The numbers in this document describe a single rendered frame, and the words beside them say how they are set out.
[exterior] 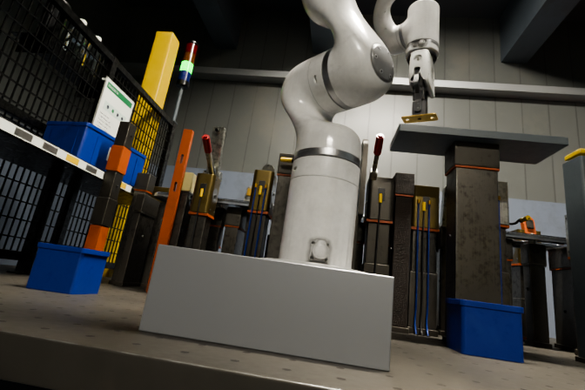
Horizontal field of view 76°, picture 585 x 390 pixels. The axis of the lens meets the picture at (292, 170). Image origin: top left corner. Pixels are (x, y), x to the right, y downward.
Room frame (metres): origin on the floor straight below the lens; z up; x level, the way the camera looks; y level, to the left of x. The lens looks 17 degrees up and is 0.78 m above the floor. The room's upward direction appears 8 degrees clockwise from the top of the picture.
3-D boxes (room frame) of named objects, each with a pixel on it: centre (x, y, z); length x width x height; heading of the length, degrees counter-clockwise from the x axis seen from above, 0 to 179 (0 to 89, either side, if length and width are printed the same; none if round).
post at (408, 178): (0.97, -0.30, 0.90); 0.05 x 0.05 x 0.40; 83
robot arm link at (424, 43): (0.85, -0.30, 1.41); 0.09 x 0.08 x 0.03; 148
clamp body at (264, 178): (1.03, 0.08, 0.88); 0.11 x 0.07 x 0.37; 173
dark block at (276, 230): (1.01, 0.01, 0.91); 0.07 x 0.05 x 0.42; 173
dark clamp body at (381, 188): (0.98, -0.25, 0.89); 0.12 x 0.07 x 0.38; 173
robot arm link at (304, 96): (0.66, -0.04, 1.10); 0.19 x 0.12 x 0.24; 41
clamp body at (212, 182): (1.08, 0.25, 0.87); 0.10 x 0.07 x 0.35; 173
